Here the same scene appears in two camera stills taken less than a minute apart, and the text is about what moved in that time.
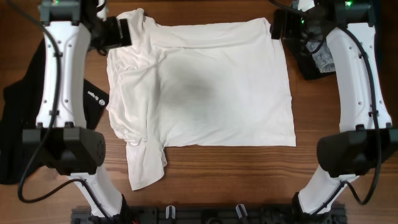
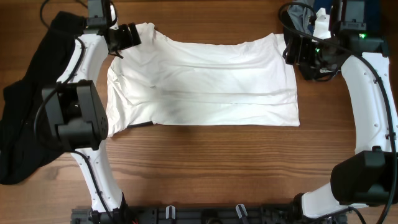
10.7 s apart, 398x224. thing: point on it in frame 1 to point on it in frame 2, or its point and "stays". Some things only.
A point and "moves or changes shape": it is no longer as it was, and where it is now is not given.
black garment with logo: (19, 101) stays
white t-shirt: (216, 84) moves or changes shape
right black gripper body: (294, 27) to (312, 55)
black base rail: (210, 214) stays
